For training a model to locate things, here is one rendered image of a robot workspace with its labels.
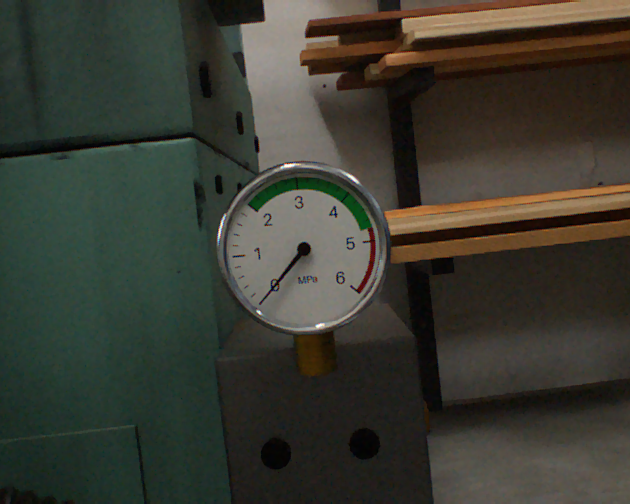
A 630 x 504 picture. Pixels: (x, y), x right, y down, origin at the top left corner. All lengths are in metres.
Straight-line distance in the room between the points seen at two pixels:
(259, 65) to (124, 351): 2.50
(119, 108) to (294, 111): 2.47
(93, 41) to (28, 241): 0.09
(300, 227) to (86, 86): 0.12
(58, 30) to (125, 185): 0.07
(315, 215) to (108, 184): 0.11
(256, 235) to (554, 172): 2.70
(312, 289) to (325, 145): 2.53
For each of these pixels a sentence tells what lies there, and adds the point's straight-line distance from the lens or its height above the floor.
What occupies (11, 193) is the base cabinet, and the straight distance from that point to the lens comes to 0.41.
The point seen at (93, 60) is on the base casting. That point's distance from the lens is 0.41.
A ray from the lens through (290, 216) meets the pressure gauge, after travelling 0.33.
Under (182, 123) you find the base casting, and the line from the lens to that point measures 0.40.
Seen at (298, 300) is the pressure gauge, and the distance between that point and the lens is 0.33.
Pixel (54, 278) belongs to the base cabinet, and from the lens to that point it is 0.41.
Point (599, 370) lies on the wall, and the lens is 3.10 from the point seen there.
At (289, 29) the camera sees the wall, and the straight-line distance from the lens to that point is 2.90.
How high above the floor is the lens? 0.68
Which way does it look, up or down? 3 degrees down
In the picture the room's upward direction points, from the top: 6 degrees counter-clockwise
